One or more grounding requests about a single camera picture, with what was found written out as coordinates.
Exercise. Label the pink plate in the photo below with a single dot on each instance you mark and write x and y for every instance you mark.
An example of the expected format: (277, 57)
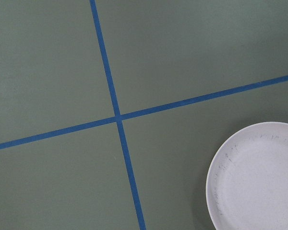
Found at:
(247, 181)

